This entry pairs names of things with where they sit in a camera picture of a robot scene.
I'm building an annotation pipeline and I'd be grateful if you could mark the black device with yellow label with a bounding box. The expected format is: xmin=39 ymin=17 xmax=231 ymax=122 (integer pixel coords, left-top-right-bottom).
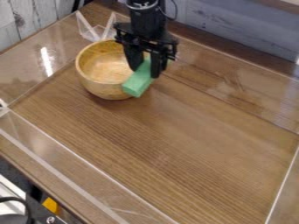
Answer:
xmin=26 ymin=194 xmax=82 ymax=224

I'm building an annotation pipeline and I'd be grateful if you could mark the clear acrylic tray wall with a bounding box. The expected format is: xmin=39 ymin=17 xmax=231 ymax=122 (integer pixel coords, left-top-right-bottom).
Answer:
xmin=0 ymin=100 xmax=179 ymax=224

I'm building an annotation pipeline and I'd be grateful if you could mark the black cable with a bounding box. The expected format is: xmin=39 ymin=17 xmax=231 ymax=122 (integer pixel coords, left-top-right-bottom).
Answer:
xmin=0 ymin=196 xmax=34 ymax=224

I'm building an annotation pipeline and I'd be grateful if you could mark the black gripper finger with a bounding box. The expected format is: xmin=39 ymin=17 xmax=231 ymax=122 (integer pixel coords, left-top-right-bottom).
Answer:
xmin=151 ymin=51 xmax=168 ymax=79
xmin=124 ymin=44 xmax=144 ymax=71

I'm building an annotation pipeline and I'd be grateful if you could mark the brown wooden bowl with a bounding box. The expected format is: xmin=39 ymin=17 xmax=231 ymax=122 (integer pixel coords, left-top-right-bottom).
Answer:
xmin=75 ymin=39 xmax=134 ymax=101

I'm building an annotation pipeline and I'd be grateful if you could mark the clear acrylic corner bracket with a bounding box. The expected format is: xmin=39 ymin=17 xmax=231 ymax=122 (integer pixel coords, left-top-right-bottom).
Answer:
xmin=75 ymin=11 xmax=116 ymax=42

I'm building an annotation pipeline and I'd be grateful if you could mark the green rectangular block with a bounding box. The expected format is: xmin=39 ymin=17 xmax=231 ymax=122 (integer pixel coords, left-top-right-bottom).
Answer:
xmin=122 ymin=58 xmax=155 ymax=98

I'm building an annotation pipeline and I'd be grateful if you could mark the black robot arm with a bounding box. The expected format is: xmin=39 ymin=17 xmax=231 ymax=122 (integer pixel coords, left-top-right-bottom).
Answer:
xmin=114 ymin=0 xmax=179 ymax=79

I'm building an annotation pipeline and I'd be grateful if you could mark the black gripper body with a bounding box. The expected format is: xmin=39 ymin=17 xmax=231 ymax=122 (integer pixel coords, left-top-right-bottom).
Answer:
xmin=114 ymin=22 xmax=179 ymax=60

